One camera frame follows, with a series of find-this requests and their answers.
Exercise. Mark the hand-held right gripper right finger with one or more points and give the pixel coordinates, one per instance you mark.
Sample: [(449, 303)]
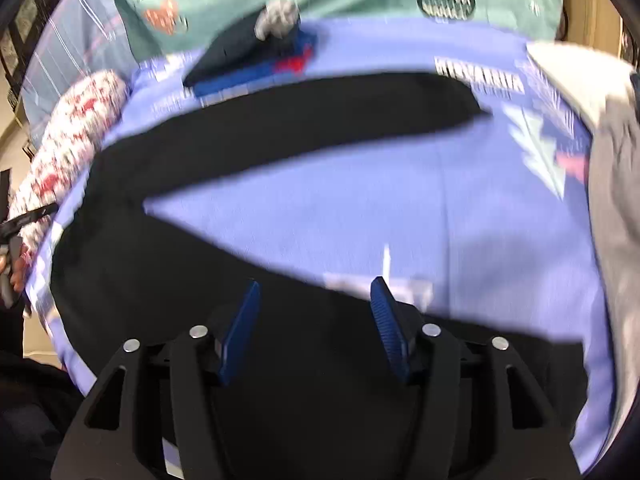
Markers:
[(391, 334)]

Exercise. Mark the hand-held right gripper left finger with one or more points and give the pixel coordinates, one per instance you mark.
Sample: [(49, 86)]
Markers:
[(239, 334)]

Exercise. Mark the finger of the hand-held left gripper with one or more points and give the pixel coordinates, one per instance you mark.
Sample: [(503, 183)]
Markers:
[(30, 218)]

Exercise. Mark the black pants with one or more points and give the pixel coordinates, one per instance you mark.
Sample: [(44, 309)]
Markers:
[(150, 160)]

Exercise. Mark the red white floral bolster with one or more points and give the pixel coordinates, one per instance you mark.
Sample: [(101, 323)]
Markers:
[(75, 125)]

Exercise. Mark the purple printed bed sheet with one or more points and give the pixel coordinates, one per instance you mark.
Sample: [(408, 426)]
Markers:
[(350, 200)]

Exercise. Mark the blue-grey plaid pillow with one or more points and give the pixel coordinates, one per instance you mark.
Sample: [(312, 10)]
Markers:
[(75, 50)]

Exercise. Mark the dark cloth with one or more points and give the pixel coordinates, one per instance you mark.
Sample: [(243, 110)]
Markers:
[(25, 410)]

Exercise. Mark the blue folded garment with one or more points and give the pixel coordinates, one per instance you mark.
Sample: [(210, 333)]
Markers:
[(240, 82)]

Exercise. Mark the dark navy folded garment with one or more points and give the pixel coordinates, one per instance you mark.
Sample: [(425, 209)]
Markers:
[(235, 50)]

